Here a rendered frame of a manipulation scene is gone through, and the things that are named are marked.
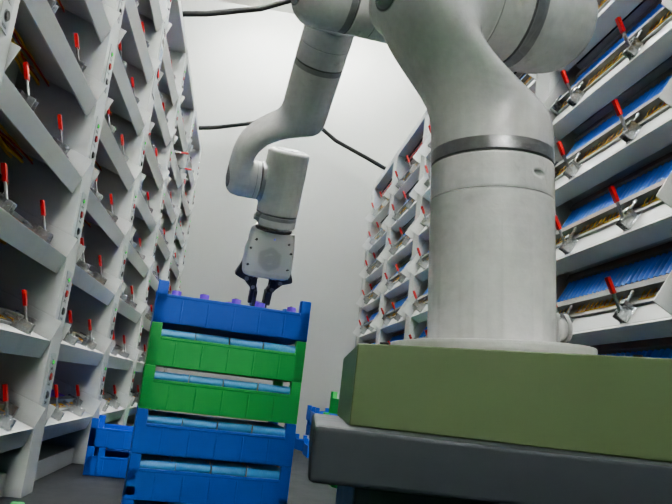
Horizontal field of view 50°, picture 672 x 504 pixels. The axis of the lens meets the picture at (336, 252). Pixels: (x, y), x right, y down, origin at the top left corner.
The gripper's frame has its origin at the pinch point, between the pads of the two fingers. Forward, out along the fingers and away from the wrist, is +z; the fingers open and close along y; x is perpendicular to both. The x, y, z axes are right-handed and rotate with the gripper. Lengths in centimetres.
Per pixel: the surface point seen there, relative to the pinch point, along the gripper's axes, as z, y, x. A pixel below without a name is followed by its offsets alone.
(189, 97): -23, -18, 257
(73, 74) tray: -36, -46, 29
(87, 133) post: -21, -43, 45
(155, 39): -47, -34, 134
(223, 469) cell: 27.2, -3.7, -22.1
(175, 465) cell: 28.1, -12.4, -20.7
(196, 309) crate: 0.7, -13.1, -10.5
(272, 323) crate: 1.3, 1.8, -10.8
